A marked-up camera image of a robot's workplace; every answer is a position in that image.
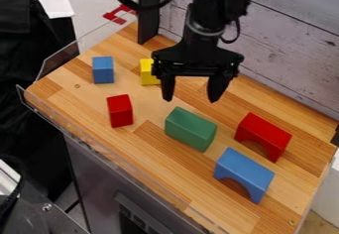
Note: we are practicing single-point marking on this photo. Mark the red cube block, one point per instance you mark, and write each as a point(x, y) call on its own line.
point(119, 110)

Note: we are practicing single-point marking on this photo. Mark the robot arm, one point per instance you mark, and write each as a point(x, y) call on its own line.
point(211, 3)

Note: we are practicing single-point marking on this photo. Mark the blue arch block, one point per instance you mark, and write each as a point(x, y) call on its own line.
point(244, 174)

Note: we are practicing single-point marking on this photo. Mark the black post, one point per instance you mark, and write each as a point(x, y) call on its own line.
point(148, 13)

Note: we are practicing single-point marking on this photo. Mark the red arch block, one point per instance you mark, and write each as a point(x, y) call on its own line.
point(263, 135)

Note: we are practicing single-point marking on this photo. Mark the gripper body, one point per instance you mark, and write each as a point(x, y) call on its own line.
point(196, 54)

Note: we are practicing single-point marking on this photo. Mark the yellow block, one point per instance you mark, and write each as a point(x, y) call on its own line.
point(147, 72)

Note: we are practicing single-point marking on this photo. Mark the green block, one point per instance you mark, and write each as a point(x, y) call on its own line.
point(190, 129)

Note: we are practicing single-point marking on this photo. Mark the blue cube block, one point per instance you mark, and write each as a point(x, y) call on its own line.
point(103, 69)

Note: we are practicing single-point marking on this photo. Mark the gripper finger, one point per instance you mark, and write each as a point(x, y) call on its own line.
point(218, 88)
point(167, 87)

